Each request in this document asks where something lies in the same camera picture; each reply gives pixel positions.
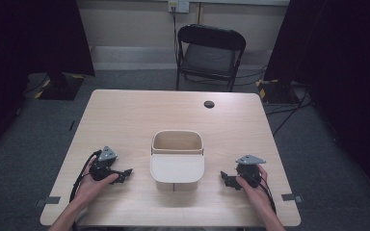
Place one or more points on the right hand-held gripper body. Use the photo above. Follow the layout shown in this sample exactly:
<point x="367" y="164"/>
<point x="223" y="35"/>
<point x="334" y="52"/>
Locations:
<point x="249" y="170"/>

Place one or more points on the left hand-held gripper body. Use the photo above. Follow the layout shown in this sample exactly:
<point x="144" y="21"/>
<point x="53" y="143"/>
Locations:
<point x="102" y="166"/>

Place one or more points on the beige storage box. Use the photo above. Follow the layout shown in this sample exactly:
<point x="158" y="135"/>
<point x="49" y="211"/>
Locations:
<point x="177" y="142"/>

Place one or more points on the person's right hand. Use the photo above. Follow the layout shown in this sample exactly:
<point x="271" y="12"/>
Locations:
<point x="255" y="194"/>

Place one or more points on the person's left hand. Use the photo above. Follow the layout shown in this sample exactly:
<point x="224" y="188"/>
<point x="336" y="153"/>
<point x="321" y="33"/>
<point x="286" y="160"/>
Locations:
<point x="91" y="187"/>

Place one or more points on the grey tape strip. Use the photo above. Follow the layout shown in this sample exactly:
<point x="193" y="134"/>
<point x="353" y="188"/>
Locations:
<point x="291" y="197"/>
<point x="48" y="200"/>

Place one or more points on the small black floor strip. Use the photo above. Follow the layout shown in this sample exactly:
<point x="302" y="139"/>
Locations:
<point x="72" y="125"/>

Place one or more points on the black stand base yellow tape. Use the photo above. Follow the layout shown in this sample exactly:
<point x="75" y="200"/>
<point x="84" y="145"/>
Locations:
<point x="61" y="86"/>
<point x="276" y="91"/>

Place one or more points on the black folding chair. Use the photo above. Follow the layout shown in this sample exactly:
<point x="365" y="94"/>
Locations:
<point x="209" y="54"/>

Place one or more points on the dark curtain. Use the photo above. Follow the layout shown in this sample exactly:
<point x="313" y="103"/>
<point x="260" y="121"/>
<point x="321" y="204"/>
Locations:
<point x="19" y="48"/>
<point x="340" y="64"/>

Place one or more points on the white wall socket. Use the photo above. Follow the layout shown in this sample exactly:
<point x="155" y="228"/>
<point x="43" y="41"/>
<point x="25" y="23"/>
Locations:
<point x="178" y="6"/>

